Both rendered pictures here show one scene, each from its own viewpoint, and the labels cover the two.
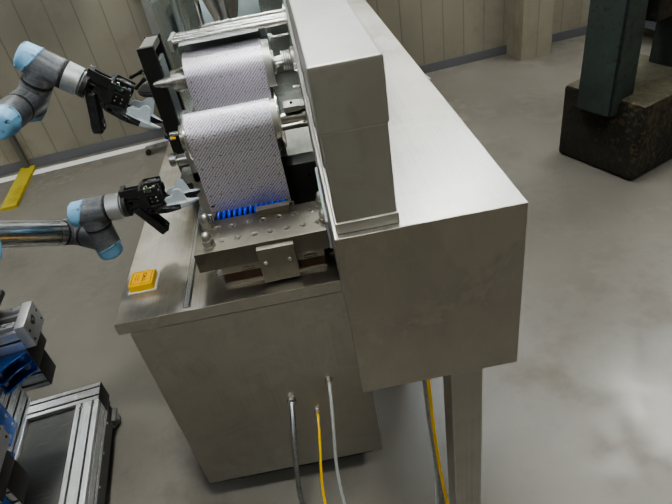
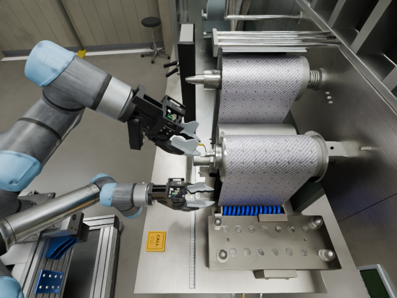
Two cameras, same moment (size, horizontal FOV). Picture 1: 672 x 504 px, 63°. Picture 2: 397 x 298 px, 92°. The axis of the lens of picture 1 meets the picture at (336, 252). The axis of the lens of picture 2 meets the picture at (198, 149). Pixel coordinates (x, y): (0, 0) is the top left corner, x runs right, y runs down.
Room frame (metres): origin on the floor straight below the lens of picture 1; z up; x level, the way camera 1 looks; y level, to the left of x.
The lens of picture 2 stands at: (1.15, 0.41, 1.71)
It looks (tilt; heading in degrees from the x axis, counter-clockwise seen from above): 54 degrees down; 1
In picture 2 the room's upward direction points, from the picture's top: straight up
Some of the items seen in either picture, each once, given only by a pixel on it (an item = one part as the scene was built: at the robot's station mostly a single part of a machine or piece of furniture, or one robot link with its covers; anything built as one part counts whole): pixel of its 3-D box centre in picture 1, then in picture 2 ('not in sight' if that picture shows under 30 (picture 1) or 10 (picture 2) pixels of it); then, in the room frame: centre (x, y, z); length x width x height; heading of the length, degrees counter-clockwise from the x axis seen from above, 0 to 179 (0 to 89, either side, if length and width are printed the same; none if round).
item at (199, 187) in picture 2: (182, 187); (200, 186); (1.43, 0.40, 1.12); 0.09 x 0.03 x 0.06; 100
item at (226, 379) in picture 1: (267, 207); not in sight; (2.40, 0.30, 0.43); 2.52 x 0.64 x 0.86; 1
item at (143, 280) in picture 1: (143, 280); (156, 240); (1.29, 0.57, 0.91); 0.07 x 0.07 x 0.02; 1
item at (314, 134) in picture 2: (280, 119); (310, 156); (1.46, 0.08, 1.25); 0.15 x 0.01 x 0.15; 1
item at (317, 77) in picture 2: (283, 60); (308, 79); (1.71, 0.05, 1.33); 0.07 x 0.07 x 0.07; 1
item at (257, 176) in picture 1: (244, 181); (256, 195); (1.40, 0.22, 1.11); 0.23 x 0.01 x 0.18; 91
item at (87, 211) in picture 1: (91, 212); (120, 194); (1.40, 0.67, 1.11); 0.11 x 0.08 x 0.09; 91
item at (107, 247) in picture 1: (101, 238); (126, 202); (1.41, 0.68, 1.01); 0.11 x 0.08 x 0.11; 56
